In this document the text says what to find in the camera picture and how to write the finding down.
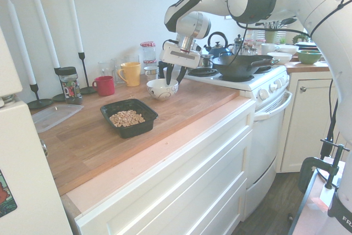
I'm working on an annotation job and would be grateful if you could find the white drawer cabinet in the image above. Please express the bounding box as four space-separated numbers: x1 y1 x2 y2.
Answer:
60 99 258 235

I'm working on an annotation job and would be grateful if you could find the dark blue kettle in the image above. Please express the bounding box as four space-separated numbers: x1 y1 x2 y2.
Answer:
203 31 234 59

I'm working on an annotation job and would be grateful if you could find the black wok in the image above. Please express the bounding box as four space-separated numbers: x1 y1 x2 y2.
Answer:
211 54 280 82

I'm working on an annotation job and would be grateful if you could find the black coil burner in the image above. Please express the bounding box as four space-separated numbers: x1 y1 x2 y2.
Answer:
188 67 219 78

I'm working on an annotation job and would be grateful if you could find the spice jar with black lid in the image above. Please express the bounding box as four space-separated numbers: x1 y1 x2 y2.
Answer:
54 66 83 106

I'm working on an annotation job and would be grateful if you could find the colourful fridge sticker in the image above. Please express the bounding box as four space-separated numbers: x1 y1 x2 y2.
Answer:
0 168 18 218

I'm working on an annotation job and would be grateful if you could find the white bowl with swirl pattern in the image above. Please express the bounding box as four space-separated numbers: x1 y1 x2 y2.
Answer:
146 78 179 101

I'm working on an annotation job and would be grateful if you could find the white stove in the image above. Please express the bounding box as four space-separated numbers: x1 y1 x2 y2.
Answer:
183 61 294 223

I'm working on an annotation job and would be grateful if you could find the white taper candle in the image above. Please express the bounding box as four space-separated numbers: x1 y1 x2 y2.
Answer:
7 0 37 85
63 0 84 53
31 0 61 68

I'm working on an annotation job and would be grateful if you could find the green bowl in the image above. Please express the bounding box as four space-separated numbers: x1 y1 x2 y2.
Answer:
296 50 322 65

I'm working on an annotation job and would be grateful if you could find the white serving bowl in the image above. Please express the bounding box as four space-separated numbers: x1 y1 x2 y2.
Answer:
277 44 299 56

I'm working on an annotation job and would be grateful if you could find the robot mounting table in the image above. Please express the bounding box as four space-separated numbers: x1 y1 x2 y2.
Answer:
288 156 347 235

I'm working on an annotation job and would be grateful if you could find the small metal cup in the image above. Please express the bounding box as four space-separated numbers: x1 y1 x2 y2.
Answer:
201 54 215 68

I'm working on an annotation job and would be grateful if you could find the black plastic food container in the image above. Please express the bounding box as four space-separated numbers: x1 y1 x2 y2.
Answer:
100 99 160 139

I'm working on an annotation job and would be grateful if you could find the small green plant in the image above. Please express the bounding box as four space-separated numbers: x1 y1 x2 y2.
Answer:
291 34 310 45

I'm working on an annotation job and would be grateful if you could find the white cup with blue pattern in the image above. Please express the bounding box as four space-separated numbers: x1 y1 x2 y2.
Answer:
144 65 160 81

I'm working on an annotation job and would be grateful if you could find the red mug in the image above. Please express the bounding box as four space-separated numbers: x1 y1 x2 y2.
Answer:
91 75 116 97

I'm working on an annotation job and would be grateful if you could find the clear drinking glass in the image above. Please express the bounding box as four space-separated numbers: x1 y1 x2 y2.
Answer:
123 54 140 65
111 57 126 84
98 60 116 85

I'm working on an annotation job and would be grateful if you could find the utensil crock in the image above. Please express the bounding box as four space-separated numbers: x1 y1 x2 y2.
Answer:
263 30 278 45

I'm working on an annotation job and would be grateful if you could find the cereal rings pile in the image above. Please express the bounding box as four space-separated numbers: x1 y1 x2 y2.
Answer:
109 110 146 128

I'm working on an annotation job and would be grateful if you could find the clear plastic container lid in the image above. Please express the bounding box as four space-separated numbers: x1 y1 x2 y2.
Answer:
31 103 85 134

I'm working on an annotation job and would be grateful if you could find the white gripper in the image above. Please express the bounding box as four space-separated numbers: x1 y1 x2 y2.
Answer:
158 47 201 86

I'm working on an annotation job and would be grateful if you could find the tall black candle holder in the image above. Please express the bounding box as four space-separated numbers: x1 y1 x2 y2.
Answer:
78 52 97 95

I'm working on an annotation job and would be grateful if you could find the yellow mug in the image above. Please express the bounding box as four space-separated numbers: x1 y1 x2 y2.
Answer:
117 62 142 87

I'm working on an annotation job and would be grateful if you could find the wide white bowl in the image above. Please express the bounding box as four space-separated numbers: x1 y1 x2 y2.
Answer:
267 52 293 65

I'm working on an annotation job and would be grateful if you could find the wooden butcher block board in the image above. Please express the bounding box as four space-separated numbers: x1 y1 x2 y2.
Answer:
30 76 240 196

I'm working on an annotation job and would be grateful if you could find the black bar clamp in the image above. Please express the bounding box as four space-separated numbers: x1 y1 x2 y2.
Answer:
320 137 350 190

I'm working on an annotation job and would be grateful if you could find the short black candle holder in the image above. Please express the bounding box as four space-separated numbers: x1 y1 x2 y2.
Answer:
27 83 53 110

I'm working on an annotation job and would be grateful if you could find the white cupboard with knob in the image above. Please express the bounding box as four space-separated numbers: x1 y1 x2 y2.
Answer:
280 61 347 174

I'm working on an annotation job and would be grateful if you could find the dark green C clamp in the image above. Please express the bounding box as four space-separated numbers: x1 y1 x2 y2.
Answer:
299 157 340 195

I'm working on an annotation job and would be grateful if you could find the french press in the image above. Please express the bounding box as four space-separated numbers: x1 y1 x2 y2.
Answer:
233 34 245 57

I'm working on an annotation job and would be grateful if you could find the white mug with handle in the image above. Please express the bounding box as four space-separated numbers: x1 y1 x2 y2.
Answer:
260 43 281 56

